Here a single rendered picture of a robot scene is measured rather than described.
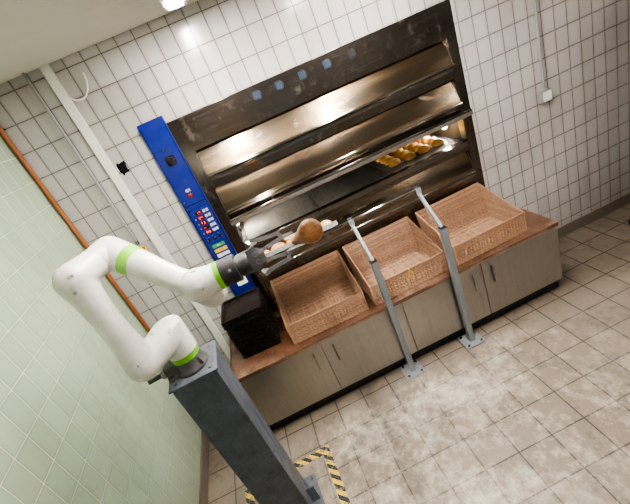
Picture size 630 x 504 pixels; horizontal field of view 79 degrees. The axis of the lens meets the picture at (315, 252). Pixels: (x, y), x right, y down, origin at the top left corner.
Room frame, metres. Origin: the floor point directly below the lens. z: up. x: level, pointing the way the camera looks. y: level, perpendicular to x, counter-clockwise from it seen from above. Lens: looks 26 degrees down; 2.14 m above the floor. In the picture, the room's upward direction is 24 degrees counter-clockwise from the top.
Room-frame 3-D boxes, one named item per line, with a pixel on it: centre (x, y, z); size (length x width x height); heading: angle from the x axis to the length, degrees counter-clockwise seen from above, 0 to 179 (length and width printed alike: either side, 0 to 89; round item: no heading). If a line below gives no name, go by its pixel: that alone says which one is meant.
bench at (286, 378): (2.33, -0.37, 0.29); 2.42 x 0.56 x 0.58; 94
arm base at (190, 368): (1.41, 0.74, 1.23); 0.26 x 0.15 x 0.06; 97
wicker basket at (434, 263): (2.36, -0.49, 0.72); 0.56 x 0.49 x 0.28; 94
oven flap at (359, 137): (2.63, -0.46, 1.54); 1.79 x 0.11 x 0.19; 94
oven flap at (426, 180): (2.63, -0.46, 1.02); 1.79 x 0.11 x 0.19; 94
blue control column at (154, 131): (3.48, 0.65, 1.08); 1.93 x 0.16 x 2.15; 4
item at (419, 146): (3.11, -1.01, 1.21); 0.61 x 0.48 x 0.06; 4
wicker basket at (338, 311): (2.32, 0.11, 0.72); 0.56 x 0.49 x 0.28; 93
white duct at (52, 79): (2.51, 0.93, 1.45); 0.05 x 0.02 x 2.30; 94
